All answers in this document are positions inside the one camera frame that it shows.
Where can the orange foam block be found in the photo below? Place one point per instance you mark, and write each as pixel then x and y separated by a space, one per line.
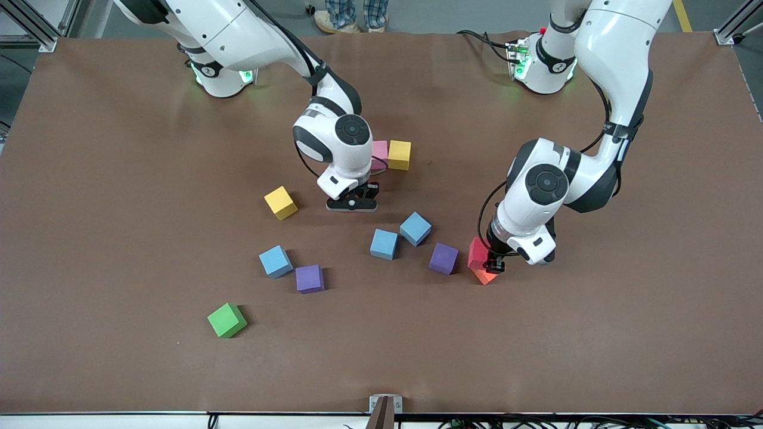
pixel 484 277

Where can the red foam block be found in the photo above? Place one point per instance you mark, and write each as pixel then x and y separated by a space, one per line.
pixel 477 252

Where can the pink foam block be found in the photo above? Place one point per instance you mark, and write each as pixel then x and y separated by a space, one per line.
pixel 380 152

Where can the yellow foam block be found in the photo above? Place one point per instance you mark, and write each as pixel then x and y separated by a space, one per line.
pixel 399 155
pixel 280 202

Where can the blue foam block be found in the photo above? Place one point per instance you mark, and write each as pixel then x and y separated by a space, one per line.
pixel 275 261
pixel 415 229
pixel 384 244

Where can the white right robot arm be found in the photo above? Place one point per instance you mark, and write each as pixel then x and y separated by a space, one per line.
pixel 238 30

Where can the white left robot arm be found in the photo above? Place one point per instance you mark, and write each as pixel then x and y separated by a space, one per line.
pixel 620 53

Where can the purple foam block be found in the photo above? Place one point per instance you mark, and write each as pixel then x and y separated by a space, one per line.
pixel 443 258
pixel 309 279

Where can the brown table cover sheet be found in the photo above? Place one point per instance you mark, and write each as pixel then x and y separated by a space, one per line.
pixel 596 333

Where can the tan person shoe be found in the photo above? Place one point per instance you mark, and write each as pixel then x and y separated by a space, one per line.
pixel 334 25
pixel 377 27

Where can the plaid trouser leg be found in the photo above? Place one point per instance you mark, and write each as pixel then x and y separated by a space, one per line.
pixel 375 11
pixel 341 11

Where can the green foam block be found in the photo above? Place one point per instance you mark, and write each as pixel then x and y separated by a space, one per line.
pixel 226 320

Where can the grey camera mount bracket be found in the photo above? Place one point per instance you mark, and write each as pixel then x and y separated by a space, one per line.
pixel 385 411

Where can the aluminium frame profile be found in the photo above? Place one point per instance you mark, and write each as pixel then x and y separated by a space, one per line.
pixel 45 42
pixel 730 33

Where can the white table edge rail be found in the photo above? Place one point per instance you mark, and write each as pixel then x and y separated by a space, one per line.
pixel 89 422

